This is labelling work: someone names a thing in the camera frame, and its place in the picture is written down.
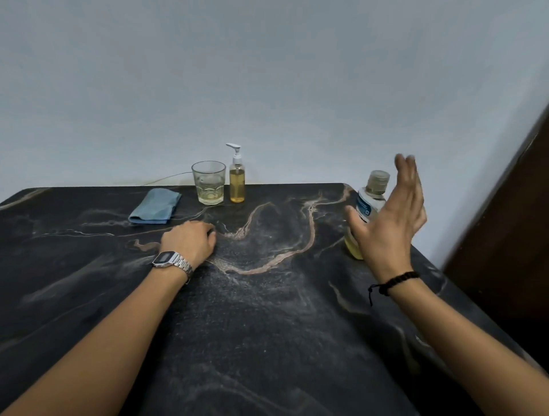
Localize thin wire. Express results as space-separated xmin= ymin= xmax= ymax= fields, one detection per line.
xmin=144 ymin=172 xmax=194 ymax=186

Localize pump dispenser bottle yellow liquid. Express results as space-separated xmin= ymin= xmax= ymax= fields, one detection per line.
xmin=226 ymin=143 xmax=246 ymax=204

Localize folded blue cloth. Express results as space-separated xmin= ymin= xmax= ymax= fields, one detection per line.
xmin=128 ymin=188 xmax=182 ymax=225

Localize dark brown wooden door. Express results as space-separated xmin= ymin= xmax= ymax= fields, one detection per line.
xmin=442 ymin=103 xmax=549 ymax=373

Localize clear drinking glass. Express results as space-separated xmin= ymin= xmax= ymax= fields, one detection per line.
xmin=191 ymin=161 xmax=226 ymax=206

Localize person's left forearm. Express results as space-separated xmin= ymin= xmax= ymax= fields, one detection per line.
xmin=0 ymin=267 xmax=188 ymax=416

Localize black beaded bracelet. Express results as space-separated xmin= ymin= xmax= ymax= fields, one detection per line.
xmin=367 ymin=271 xmax=421 ymax=307

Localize person's right hand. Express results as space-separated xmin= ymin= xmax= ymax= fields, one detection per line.
xmin=345 ymin=153 xmax=428 ymax=283

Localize person's left hand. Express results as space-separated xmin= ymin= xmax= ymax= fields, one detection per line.
xmin=159 ymin=221 xmax=217 ymax=271

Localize silver digital wristwatch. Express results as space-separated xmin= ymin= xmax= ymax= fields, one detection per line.
xmin=151 ymin=251 xmax=194 ymax=284

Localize person's right forearm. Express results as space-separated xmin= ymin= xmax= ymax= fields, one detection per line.
xmin=372 ymin=274 xmax=549 ymax=416

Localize clear bottle with yellow liquid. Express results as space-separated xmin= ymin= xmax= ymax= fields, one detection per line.
xmin=344 ymin=170 xmax=391 ymax=261

